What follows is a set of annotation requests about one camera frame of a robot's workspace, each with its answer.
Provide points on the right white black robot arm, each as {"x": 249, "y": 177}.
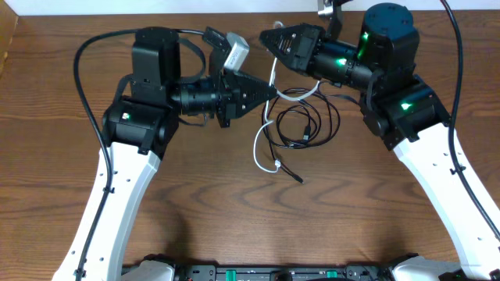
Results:
{"x": 408, "y": 116}

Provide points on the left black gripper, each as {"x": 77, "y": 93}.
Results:
{"x": 240, "y": 90}

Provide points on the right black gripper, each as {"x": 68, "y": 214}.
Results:
{"x": 307, "y": 40}

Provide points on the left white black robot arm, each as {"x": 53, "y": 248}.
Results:
{"x": 145, "y": 113}

